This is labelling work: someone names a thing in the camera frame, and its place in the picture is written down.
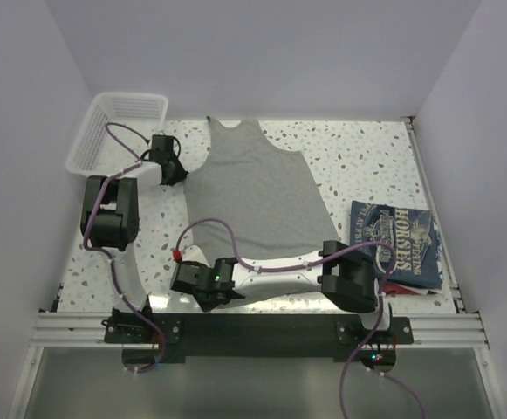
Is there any grey tank top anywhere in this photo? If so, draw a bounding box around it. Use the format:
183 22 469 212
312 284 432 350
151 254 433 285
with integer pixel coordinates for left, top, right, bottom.
184 117 339 263

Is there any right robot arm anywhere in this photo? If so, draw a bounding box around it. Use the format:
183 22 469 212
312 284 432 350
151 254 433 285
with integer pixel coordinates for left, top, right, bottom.
170 240 394 343

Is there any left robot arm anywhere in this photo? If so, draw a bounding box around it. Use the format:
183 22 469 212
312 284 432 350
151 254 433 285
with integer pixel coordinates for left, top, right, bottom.
80 134 188 342

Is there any folded blue printed tank top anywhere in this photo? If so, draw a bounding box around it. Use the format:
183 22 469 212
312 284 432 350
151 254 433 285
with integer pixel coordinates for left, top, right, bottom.
350 201 442 292

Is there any white plastic basket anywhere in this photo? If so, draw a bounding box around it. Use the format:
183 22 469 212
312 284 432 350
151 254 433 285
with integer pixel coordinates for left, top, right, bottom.
65 92 168 176

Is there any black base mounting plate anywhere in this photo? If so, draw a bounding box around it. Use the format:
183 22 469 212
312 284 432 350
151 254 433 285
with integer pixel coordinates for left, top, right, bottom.
103 310 411 364

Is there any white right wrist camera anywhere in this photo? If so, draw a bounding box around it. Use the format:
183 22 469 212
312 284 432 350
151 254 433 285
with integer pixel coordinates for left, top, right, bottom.
172 245 207 264

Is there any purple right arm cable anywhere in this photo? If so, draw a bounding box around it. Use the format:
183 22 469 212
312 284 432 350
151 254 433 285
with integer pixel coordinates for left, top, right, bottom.
176 216 424 419

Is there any aluminium rail frame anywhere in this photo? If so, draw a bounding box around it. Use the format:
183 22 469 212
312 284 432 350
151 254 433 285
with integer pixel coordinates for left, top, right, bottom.
7 117 498 419

